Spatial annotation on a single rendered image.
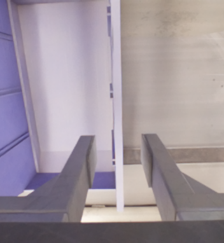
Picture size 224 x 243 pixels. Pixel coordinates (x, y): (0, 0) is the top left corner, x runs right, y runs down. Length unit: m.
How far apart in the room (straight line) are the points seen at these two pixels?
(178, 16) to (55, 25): 0.22
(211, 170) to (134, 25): 0.34
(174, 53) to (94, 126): 0.20
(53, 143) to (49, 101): 0.09
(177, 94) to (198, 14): 0.14
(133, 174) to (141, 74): 0.22
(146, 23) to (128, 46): 0.05
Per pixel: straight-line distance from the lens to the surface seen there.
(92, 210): 0.44
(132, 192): 0.44
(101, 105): 0.35
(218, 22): 0.39
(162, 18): 0.36
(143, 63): 0.34
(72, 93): 0.35
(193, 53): 0.37
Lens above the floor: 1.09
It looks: 74 degrees down
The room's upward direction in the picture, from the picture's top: 176 degrees counter-clockwise
